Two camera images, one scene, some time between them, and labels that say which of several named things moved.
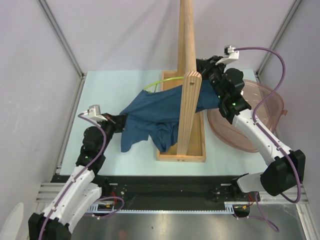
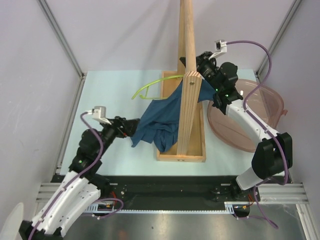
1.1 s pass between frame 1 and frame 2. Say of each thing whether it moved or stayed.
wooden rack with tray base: stayed
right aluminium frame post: stayed
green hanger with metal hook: moved
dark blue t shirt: moved
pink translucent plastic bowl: stayed
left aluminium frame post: stayed
